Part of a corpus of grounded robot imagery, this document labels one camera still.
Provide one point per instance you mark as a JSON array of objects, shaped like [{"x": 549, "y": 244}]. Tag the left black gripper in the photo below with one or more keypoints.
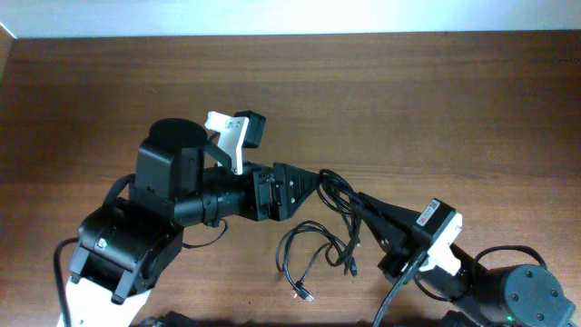
[{"x": 275, "y": 191}]

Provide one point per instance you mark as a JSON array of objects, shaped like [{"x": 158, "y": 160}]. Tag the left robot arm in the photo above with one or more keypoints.
[{"x": 186, "y": 174}]

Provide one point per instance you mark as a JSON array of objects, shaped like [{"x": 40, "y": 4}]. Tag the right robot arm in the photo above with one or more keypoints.
[{"x": 517, "y": 295}]

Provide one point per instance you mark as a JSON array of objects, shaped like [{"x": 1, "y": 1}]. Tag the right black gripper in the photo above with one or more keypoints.
[{"x": 394, "y": 240}]

